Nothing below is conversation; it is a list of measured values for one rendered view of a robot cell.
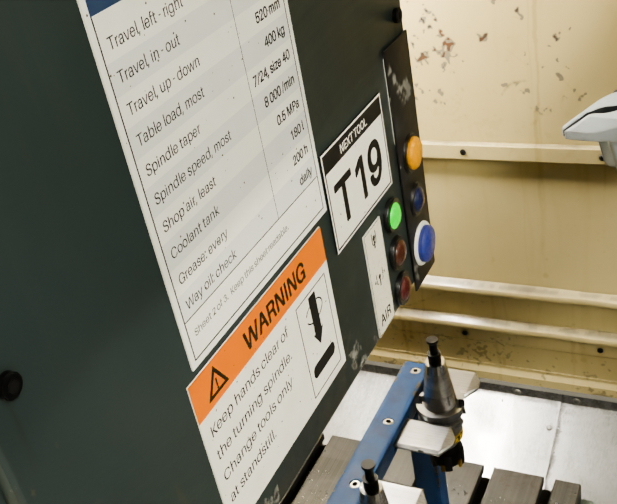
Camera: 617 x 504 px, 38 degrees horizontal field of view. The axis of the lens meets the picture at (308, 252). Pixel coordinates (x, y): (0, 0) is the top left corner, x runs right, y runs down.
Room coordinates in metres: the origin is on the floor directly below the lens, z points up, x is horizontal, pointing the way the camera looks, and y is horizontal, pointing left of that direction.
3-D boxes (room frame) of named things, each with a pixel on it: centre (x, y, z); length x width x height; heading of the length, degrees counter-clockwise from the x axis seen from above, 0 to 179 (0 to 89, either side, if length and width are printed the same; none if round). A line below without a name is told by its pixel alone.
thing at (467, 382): (0.93, -0.16, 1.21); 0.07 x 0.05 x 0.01; 59
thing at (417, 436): (0.84, -0.10, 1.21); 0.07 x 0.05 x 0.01; 59
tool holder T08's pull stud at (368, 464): (0.70, -0.02, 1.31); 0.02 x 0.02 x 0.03
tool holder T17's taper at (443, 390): (0.89, -0.13, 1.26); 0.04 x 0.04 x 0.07
